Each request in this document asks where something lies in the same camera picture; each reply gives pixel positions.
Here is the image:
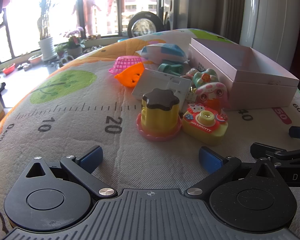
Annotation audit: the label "pink mushroom figurine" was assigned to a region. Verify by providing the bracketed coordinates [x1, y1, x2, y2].
[195, 82, 230, 111]

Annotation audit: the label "grey washing machine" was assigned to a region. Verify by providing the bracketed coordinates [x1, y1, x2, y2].
[162, 0, 191, 30]

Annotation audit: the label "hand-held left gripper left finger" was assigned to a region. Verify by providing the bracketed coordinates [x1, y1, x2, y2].
[25, 145, 118, 198]

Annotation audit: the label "grey curtain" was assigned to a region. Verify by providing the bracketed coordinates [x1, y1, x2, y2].
[190, 0, 246, 44]

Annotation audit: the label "red plastic basin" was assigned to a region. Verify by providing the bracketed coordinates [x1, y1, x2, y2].
[2, 64, 16, 75]

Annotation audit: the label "hanging pink pants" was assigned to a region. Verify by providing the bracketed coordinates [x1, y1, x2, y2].
[72, 0, 103, 34]

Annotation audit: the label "white toy keyboard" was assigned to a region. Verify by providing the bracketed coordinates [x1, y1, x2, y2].
[132, 69, 192, 105]

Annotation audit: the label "teal plastic toy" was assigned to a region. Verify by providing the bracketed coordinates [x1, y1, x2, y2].
[158, 63, 184, 77]

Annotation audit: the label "small brown figurine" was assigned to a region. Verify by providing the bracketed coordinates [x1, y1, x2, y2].
[181, 68, 198, 81]

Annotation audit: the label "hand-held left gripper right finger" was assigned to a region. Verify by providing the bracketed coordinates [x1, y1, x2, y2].
[187, 146, 278, 198]

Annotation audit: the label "pink cardboard box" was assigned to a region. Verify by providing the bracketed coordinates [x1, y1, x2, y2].
[189, 38, 300, 111]

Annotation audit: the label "printed play mat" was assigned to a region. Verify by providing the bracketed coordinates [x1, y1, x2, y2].
[0, 28, 300, 240]

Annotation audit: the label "orange plastic toy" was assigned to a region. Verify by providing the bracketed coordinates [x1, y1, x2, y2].
[114, 62, 145, 88]

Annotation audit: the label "round washing machine door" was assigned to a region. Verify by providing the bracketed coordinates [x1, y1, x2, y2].
[127, 12, 164, 39]

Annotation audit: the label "tall plant in white pot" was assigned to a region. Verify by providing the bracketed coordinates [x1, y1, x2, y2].
[36, 0, 58, 61]

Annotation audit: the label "hanging pink cloth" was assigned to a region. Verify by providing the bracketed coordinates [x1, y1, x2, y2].
[105, 0, 119, 14]

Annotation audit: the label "yellow toy camera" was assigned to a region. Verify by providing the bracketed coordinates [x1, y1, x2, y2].
[182, 104, 229, 146]

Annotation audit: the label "green figurine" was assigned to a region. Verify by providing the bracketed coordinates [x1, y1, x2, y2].
[192, 68, 219, 88]

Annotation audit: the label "yellow toy cup brown lid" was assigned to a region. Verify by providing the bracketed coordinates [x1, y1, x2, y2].
[137, 88, 182, 141]

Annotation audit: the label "white and blue toy vehicle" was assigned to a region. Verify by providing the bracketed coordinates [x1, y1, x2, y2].
[136, 43, 188, 64]

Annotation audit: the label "pink orchid in pot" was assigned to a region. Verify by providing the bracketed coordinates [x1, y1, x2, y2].
[62, 27, 86, 57]

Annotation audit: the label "pink plastic basket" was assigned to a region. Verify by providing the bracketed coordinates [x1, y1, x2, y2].
[109, 56, 147, 75]

